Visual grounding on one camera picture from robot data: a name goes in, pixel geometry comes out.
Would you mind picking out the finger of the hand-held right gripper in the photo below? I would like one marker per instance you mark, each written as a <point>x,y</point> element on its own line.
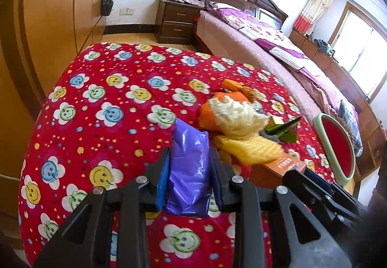
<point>297,181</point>
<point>317,180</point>

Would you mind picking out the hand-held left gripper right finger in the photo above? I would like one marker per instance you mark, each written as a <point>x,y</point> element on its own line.
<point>216,184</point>

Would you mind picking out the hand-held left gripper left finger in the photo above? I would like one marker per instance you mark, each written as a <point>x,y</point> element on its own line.
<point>163,184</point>

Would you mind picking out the orange cardboard box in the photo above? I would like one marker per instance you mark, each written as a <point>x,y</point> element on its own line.
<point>272,169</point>

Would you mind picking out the purple plastic bag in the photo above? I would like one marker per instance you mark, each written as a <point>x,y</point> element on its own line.
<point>189,171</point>

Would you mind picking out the orange foam net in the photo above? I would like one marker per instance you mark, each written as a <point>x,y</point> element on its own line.
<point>209,113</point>

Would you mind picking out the red chair with green rim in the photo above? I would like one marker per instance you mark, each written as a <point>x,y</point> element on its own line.
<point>337,147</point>

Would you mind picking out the yellow foam net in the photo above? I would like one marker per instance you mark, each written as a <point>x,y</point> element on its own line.
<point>251,150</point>

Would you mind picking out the green packet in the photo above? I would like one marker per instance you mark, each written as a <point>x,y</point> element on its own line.
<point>284,130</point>

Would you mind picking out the blue plaid cloth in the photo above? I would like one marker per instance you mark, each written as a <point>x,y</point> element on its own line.
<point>350,125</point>

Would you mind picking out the red smiley flower blanket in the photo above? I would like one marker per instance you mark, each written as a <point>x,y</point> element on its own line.
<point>99,110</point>

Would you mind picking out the low wooden cabinet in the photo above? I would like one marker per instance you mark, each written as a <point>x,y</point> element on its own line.
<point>356,89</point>

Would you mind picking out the orange bow-shaped cloth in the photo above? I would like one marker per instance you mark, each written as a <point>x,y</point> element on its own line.
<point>235,86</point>

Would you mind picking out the bed with pink cover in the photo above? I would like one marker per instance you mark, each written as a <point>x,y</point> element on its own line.
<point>257,59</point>

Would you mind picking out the grey bundled clothes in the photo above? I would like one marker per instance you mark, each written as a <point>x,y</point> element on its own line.
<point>324,47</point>

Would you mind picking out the wooden framed window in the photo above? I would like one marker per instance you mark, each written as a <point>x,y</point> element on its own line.
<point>359,47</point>

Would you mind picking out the purple patchwork quilt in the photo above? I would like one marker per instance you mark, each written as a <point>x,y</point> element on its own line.
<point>272,38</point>

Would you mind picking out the dark wooden nightstand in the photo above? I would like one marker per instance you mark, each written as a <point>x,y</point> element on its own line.
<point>175,23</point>

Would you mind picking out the white and red curtain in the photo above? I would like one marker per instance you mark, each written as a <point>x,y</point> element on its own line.
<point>316,9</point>

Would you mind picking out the purple pillow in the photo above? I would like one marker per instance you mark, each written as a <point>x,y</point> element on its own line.
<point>225,7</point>

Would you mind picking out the black hanging bag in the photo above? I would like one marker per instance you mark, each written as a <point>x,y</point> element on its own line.
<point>106,5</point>

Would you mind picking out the light wooden wardrobe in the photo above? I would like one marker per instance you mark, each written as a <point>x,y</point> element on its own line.
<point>51,19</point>

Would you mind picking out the wall socket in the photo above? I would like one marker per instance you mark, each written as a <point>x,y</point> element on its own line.
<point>127,11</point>

